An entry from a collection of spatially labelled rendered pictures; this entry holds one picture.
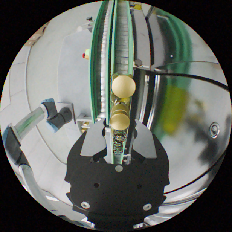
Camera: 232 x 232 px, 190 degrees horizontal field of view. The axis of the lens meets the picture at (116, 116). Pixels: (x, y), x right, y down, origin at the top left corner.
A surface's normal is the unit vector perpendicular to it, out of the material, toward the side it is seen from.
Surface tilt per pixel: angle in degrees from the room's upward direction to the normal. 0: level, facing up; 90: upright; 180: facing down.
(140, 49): 0
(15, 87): 90
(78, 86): 0
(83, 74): 0
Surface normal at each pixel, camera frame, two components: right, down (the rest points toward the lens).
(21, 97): 1.00, 0.04
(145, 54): -0.05, 0.47
